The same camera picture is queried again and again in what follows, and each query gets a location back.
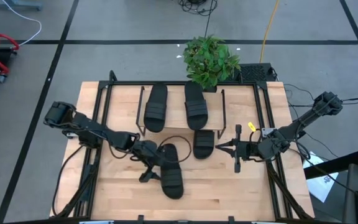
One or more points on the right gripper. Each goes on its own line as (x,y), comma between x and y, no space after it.
(249,150)

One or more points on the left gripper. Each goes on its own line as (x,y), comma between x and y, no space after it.
(149,152)

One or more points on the black rubber slide sandal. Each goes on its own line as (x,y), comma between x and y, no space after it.
(196,96)
(172,186)
(155,99)
(204,149)

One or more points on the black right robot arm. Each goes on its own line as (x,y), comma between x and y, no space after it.
(303,124)

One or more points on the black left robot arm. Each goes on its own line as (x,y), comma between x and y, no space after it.
(89,127)

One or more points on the yellow tag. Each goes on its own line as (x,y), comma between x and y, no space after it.
(251,126)

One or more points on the black plant pot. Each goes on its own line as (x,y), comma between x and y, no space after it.
(210,89)

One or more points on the black perforated box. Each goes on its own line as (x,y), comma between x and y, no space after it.
(255,73)

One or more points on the green leafy plant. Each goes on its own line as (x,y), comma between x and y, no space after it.
(210,60)

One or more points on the white paper sheet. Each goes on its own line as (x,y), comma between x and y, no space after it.
(322,186)

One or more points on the black desk beam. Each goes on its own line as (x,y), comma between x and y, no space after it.
(334,165)

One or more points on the blue grey desk leg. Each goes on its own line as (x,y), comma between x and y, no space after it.
(17,4)

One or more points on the black metal table frame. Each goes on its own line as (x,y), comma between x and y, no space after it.
(261,102)

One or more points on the wooden shelf with black frame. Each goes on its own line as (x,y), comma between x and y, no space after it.
(176,102)

